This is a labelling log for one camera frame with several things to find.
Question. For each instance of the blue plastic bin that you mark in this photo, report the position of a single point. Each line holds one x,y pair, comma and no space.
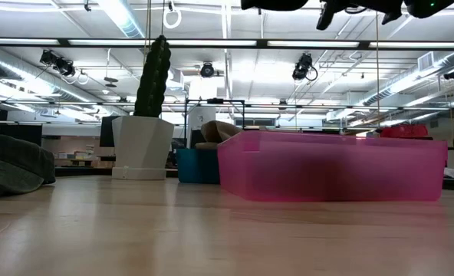
196,166

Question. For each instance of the small black ceiling spotlight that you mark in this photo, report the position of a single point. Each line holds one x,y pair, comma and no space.
453,74

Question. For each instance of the black round ceiling spotlight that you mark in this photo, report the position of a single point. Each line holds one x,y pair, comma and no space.
207,70

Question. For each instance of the beige baseball cap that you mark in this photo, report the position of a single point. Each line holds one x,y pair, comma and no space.
219,130
207,145

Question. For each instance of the black background monitor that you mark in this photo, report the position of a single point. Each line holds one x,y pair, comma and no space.
105,132

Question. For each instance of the silver ceiling duct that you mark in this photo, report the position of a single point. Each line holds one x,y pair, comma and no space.
415,78
121,17
27,74

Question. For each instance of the black metal stand frame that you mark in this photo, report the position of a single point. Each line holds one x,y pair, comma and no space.
215,100

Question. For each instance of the red background object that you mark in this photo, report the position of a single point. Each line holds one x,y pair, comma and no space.
403,131

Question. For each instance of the black cabinet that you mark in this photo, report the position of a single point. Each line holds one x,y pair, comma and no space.
20,134

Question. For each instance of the red translucent plastic bin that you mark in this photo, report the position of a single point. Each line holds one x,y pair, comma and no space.
403,172

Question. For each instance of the black ceiling spotlight pair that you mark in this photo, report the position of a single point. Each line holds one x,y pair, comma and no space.
60,65

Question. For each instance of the black overhead frame beam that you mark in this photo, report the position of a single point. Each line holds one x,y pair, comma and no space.
261,42

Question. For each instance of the green cactus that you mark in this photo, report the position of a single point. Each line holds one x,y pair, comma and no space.
152,76

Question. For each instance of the white angular plant pot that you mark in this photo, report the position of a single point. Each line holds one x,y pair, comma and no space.
142,145

